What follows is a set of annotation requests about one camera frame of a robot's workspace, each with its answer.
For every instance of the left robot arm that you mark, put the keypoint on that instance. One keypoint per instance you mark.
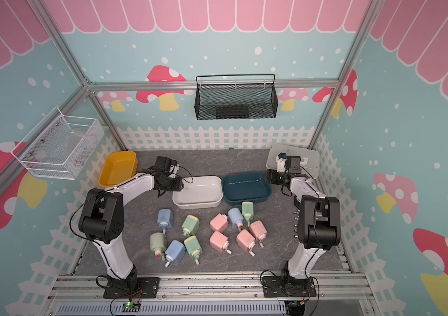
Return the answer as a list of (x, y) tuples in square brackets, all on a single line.
[(102, 220)]

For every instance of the black wire mesh basket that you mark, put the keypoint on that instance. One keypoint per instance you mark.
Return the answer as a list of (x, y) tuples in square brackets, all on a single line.
[(220, 97)]

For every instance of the green pencil sharpener lower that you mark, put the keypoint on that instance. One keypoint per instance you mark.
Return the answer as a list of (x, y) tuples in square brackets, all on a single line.
[(193, 248)]

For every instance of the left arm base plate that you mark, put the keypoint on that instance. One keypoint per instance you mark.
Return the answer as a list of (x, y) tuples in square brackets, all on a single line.
[(131, 288)]

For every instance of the translucent plastic lidded case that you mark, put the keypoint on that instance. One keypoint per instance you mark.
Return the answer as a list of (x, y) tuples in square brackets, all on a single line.
[(310, 159)]

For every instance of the pink pencil sharpener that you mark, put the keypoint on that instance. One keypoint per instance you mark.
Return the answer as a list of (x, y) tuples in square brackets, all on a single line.
[(220, 242), (259, 232), (219, 223), (246, 242)]

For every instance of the yellow plastic storage box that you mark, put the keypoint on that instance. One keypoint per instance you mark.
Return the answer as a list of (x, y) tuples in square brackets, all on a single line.
[(118, 167)]

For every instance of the green pencil sharpener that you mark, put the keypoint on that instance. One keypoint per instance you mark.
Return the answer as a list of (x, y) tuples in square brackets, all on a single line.
[(193, 248), (248, 212), (190, 226)]

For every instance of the white wire mesh basket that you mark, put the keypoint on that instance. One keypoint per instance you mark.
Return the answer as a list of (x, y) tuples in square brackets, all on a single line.
[(59, 146)]

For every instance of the blue pencil sharpener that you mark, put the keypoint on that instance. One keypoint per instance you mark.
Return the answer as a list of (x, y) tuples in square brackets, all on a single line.
[(165, 220), (236, 219), (175, 252)]

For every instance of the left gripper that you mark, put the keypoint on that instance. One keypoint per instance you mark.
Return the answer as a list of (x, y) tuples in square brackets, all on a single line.
[(177, 186)]

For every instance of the white plastic storage box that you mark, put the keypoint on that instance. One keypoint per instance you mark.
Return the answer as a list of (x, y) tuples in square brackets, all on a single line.
[(199, 192)]

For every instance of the rack of metal bits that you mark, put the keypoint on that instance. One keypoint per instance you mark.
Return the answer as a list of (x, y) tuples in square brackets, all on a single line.
[(296, 222)]

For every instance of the blue pencil sharpener centre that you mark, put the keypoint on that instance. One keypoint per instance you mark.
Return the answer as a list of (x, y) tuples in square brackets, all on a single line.
[(236, 219)]

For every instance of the dark teal storage box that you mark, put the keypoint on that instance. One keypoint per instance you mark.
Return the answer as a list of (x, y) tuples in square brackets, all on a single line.
[(248, 186)]

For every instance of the pale green round sharpener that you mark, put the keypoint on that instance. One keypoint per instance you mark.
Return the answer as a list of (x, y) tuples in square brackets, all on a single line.
[(158, 245)]

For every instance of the blue pencil sharpener lower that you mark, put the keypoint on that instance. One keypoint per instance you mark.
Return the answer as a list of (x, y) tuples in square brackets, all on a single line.
[(175, 252)]

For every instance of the small green circuit board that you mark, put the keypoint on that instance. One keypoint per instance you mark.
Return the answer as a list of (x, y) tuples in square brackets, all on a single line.
[(130, 307)]

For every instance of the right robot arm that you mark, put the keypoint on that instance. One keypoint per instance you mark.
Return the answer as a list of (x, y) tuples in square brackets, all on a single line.
[(318, 225)]

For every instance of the blue pencil sharpener left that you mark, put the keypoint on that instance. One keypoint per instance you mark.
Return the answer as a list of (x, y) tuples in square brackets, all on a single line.
[(165, 220)]

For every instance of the green pencil sharpener upper right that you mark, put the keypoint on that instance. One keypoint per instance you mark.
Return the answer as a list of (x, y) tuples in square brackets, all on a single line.
[(248, 212)]

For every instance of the green pencil sharpener middle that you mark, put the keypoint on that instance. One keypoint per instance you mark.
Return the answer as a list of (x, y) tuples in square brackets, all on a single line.
[(190, 226)]

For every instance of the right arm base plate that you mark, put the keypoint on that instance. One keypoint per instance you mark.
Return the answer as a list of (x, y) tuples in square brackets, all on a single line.
[(275, 287)]

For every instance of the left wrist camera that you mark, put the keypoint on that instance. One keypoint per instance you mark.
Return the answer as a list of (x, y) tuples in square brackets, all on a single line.
[(174, 166)]

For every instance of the grey slotted cable duct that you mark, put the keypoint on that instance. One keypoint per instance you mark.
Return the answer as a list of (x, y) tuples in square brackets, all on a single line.
[(177, 308)]

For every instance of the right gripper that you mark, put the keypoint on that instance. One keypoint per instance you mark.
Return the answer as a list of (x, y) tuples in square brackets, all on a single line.
[(272, 176)]

